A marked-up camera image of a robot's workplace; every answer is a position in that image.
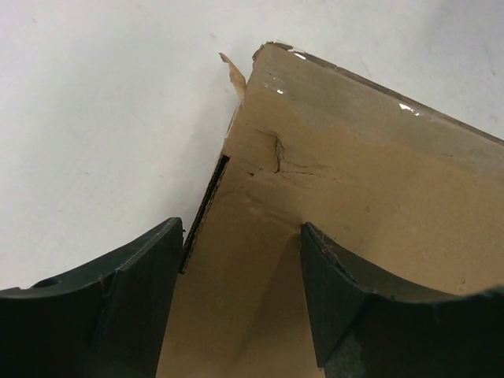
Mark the brown cardboard express box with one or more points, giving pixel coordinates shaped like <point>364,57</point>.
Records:
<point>401,185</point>

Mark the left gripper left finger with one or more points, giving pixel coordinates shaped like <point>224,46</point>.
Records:
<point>106,318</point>

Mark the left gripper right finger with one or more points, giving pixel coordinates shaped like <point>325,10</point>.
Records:
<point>368,322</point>

